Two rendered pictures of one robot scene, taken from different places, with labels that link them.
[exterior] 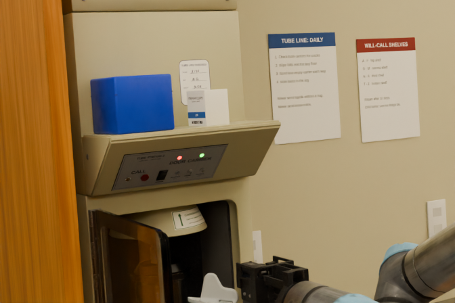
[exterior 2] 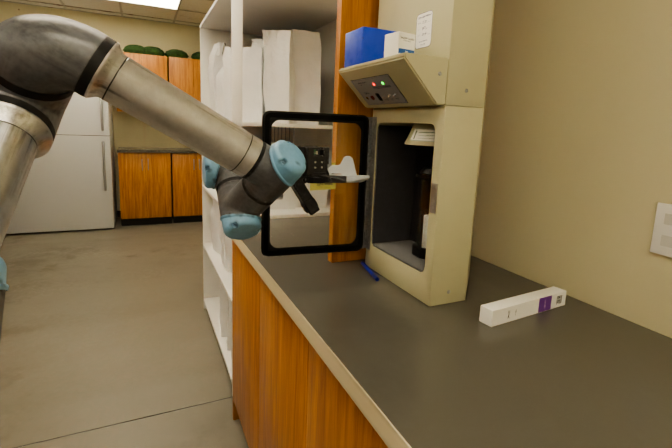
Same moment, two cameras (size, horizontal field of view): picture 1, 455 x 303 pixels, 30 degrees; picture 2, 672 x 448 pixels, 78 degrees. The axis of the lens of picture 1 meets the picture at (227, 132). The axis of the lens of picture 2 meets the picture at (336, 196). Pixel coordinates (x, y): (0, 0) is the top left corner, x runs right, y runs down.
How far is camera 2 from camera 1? 1.74 m
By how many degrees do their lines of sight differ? 96
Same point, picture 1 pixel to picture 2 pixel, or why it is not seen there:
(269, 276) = not seen: hidden behind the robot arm
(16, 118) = not seen: hidden behind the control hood
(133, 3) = not seen: outside the picture
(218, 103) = (392, 43)
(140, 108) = (351, 51)
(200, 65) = (428, 15)
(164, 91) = (359, 38)
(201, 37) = not seen: outside the picture
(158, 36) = not seen: outside the picture
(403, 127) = not seen: outside the picture
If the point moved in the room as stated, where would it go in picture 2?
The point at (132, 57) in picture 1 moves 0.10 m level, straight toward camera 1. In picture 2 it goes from (397, 19) to (358, 17)
